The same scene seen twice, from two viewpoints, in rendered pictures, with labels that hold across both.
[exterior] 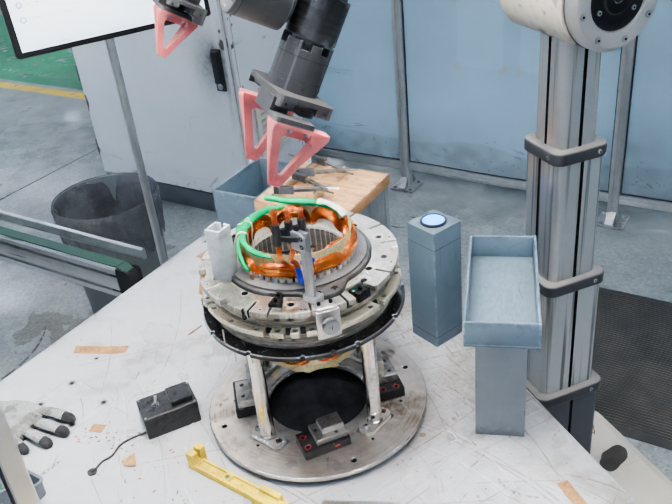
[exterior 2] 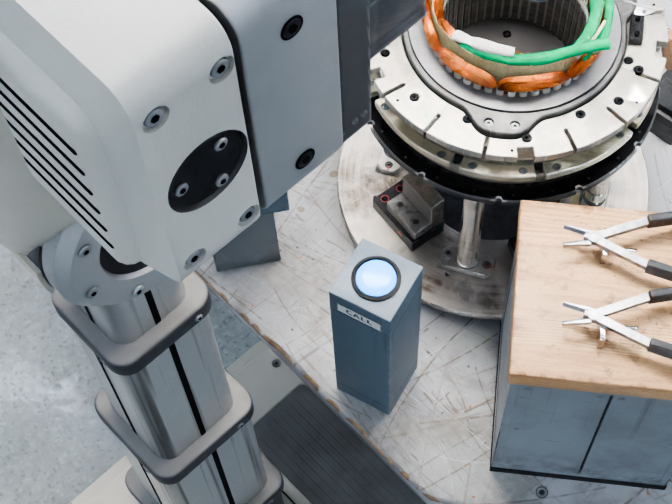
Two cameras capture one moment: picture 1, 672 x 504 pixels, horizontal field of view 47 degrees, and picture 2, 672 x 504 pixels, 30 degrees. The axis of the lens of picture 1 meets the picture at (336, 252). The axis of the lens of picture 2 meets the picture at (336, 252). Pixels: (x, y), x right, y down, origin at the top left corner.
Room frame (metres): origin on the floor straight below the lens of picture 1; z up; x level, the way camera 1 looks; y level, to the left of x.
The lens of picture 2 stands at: (1.76, -0.43, 2.15)
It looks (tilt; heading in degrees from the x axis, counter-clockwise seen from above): 62 degrees down; 159
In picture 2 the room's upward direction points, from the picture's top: 4 degrees counter-clockwise
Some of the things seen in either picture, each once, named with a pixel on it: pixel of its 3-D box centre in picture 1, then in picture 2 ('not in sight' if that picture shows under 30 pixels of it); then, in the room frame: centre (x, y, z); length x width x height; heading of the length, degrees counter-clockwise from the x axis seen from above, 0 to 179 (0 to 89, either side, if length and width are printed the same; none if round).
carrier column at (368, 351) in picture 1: (370, 375); not in sight; (0.98, -0.03, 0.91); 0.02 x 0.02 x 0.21
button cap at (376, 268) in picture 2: (433, 220); (376, 278); (1.24, -0.18, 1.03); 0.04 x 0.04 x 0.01
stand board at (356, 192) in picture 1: (323, 192); (618, 299); (1.37, 0.01, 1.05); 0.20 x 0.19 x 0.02; 58
